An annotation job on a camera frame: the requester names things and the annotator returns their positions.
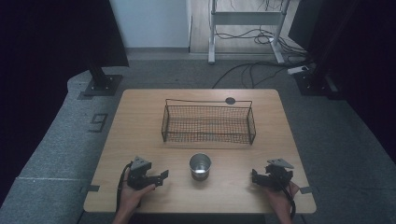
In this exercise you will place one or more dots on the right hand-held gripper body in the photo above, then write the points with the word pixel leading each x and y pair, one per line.
pixel 278 174

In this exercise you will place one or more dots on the person's left hand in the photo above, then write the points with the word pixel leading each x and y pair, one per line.
pixel 132 197

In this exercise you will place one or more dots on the dark curtain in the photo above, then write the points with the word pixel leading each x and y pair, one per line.
pixel 46 46
pixel 358 56

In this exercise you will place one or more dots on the person's right hand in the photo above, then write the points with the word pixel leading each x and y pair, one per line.
pixel 280 200

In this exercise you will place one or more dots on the steel metal cup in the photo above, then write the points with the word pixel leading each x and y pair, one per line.
pixel 200 166

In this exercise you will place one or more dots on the black stand with base plate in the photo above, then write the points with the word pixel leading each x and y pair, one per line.
pixel 102 84
pixel 314 82

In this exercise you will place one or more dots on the white power strip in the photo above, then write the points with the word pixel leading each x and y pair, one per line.
pixel 297 69

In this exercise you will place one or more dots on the white desk frame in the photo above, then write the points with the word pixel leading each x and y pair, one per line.
pixel 246 18

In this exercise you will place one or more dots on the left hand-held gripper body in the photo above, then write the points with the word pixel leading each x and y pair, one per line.
pixel 138 174

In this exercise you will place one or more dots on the grey tape marker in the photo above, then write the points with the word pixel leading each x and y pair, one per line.
pixel 306 189
pixel 91 188

